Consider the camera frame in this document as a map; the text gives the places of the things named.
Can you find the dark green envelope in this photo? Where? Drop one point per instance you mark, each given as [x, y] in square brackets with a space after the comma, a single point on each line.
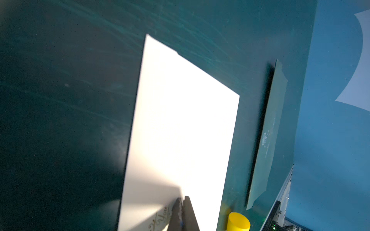
[266, 147]

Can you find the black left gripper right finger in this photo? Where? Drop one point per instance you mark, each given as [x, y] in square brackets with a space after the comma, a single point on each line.
[189, 219]

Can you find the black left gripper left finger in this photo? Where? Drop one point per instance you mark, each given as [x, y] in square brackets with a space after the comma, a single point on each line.
[176, 221]

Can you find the yellow glue stick cap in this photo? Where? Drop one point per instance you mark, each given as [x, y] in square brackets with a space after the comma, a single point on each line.
[237, 222]

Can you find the cream yellow envelope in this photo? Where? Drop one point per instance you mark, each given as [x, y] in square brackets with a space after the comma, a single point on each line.
[180, 142]

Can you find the aluminium front mounting rail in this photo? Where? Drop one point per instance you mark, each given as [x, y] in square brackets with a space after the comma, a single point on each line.
[275, 219]

